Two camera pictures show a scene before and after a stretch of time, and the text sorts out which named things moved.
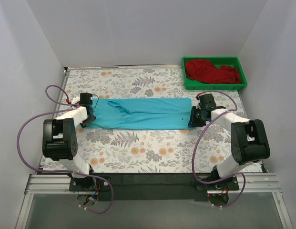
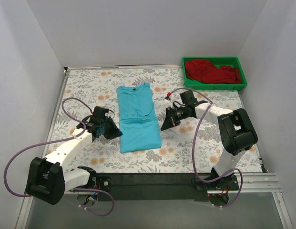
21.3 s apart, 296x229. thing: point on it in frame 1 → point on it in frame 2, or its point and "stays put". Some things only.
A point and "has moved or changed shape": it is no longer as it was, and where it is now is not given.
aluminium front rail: (59, 183) stays put
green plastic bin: (190, 84) stays put
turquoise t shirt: (142, 113) has moved or changed shape
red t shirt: (203, 71) stays put
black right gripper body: (194, 120) → (173, 117)
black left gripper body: (88, 119) → (109, 129)
